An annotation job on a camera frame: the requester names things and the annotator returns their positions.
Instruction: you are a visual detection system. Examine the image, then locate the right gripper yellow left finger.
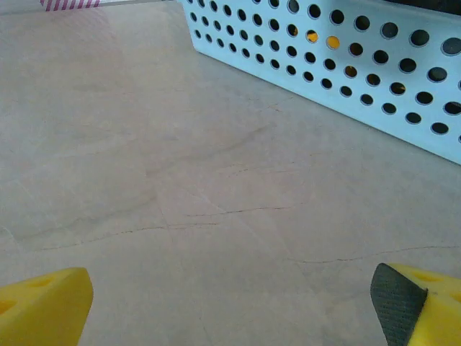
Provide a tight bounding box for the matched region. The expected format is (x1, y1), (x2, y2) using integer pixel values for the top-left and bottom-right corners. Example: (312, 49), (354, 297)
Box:
(0, 267), (95, 346)

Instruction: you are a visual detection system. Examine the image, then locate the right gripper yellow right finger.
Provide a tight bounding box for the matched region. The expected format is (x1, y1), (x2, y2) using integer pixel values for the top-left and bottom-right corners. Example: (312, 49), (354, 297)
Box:
(370, 262), (461, 346)

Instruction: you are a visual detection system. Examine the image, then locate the light blue perforated plastic basket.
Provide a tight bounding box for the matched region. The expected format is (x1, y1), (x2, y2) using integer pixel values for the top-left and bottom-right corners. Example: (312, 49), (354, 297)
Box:
(178, 0), (461, 167)

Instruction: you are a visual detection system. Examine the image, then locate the mustard yellow t-shirt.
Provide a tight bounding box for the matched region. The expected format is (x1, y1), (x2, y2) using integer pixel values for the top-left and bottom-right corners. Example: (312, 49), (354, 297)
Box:
(287, 25), (408, 94)

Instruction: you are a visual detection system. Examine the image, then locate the plaid backdrop cloth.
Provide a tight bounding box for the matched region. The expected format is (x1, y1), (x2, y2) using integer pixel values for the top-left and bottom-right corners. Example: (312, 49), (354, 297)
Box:
(39, 0), (102, 12)

